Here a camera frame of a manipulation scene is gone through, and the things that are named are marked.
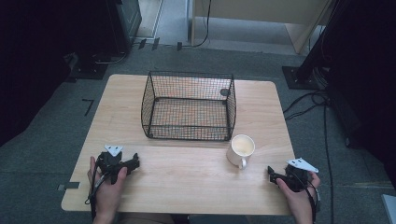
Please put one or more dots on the black stand base plate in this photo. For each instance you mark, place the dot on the black stand base plate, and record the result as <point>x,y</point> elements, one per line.
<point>87,70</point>

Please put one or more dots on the white box corner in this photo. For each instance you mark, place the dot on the white box corner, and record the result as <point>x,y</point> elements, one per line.
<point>390,210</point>

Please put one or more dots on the black cabinet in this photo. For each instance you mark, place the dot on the black cabinet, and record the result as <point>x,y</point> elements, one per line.
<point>124,21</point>

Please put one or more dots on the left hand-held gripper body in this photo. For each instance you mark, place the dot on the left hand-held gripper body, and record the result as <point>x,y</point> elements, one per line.
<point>109,161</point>

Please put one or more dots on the white ceramic cup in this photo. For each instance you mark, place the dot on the white ceramic cup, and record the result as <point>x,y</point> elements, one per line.
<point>241,147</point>

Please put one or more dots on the person's left hand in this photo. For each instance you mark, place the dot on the person's left hand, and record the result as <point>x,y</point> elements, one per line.
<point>106,196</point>

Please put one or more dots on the black metal stand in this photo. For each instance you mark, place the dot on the black metal stand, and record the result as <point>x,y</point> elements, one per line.
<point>306,68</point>

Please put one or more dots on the dark curtain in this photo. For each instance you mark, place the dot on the dark curtain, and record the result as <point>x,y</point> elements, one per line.
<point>28,62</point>
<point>364,77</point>

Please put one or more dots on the short black floor tape strip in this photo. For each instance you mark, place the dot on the short black floor tape strip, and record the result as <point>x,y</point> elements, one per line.
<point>179,46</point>
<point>142,44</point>
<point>155,44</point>

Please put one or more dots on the beige wooden cabinet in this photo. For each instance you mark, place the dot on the beige wooden cabinet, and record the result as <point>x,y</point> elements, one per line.
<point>258,11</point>

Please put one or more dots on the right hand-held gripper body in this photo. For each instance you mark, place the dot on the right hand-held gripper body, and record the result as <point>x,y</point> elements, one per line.
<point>297,180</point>

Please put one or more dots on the person's right hand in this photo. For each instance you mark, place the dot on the person's right hand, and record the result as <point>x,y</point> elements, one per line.
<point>300,202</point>

